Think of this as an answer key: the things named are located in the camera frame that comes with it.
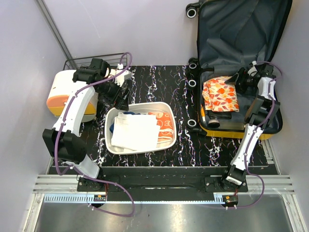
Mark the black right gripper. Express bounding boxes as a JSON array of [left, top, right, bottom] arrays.
[[224, 67, 256, 94]]

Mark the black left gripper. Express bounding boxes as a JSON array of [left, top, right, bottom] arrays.
[[97, 77, 131, 111]]

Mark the orange floral cloth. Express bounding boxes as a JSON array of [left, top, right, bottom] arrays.
[[202, 76, 239, 112]]

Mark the navy blue garment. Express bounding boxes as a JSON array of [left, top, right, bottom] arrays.
[[109, 112, 135, 134]]

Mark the black cloth pouch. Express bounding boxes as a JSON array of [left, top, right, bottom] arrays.
[[207, 110, 232, 120]]

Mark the white cloth garment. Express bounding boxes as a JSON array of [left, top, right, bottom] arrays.
[[111, 114, 160, 151]]

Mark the yellow Pikachu suitcase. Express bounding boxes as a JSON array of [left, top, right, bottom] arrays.
[[185, 0, 292, 140]]

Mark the pink yellow drawer box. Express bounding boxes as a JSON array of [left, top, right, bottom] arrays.
[[46, 70, 98, 122]]

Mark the white plastic tray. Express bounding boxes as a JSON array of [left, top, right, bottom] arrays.
[[105, 102, 177, 155]]

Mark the orange white patterned towel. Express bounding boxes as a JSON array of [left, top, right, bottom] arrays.
[[148, 112, 174, 144]]

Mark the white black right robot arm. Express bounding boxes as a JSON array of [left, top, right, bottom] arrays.
[[219, 61, 280, 192]]

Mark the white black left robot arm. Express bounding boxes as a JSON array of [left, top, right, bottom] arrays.
[[42, 58, 132, 191]]

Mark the black round jar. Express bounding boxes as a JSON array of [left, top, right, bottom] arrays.
[[208, 119, 220, 129]]

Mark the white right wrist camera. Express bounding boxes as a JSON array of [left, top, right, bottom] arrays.
[[247, 61, 258, 77]]

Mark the black wire basket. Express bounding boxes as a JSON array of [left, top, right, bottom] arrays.
[[63, 53, 128, 71]]

